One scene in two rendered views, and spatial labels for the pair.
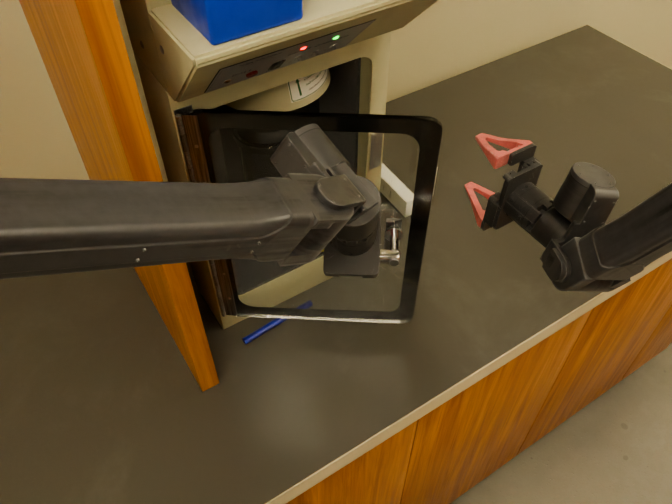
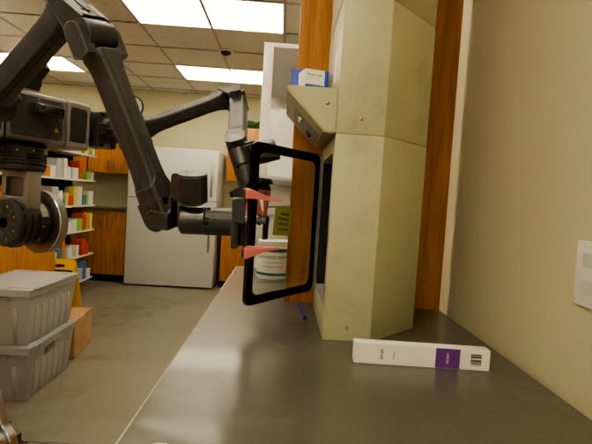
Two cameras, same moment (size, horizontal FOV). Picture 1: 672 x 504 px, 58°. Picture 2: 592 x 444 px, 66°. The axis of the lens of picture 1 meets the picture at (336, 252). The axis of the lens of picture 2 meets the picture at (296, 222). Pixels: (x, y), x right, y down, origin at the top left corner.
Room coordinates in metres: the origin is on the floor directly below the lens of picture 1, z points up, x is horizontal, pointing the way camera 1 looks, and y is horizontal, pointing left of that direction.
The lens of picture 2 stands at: (1.24, -1.00, 1.26)
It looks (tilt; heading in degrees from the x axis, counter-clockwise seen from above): 3 degrees down; 121
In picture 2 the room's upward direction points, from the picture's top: 4 degrees clockwise
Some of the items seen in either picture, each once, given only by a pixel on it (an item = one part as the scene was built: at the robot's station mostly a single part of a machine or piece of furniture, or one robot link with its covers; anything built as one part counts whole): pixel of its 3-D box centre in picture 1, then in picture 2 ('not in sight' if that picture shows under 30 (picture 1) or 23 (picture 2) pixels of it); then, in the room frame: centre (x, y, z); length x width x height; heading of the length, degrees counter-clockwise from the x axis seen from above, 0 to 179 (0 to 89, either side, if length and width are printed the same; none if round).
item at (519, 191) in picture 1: (527, 205); (224, 221); (0.63, -0.27, 1.20); 0.07 x 0.07 x 0.10; 33
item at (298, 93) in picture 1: (268, 61); not in sight; (0.78, 0.10, 1.34); 0.18 x 0.18 x 0.05
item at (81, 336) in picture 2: not in sight; (62, 331); (-1.99, 1.04, 0.14); 0.41 x 0.32 x 0.28; 129
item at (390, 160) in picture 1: (316, 234); (284, 223); (0.59, 0.03, 1.19); 0.30 x 0.01 x 0.40; 87
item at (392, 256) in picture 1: (368, 246); not in sight; (0.55, -0.04, 1.20); 0.10 x 0.05 x 0.03; 87
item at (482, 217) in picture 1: (489, 194); (258, 240); (0.69, -0.24, 1.17); 0.09 x 0.07 x 0.07; 33
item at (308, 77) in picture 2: not in sight; (311, 84); (0.67, -0.02, 1.54); 0.05 x 0.05 x 0.06; 50
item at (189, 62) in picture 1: (311, 35); (307, 121); (0.64, 0.03, 1.46); 0.32 x 0.12 x 0.10; 123
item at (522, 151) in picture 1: (498, 159); (259, 206); (0.69, -0.24, 1.24); 0.09 x 0.07 x 0.07; 33
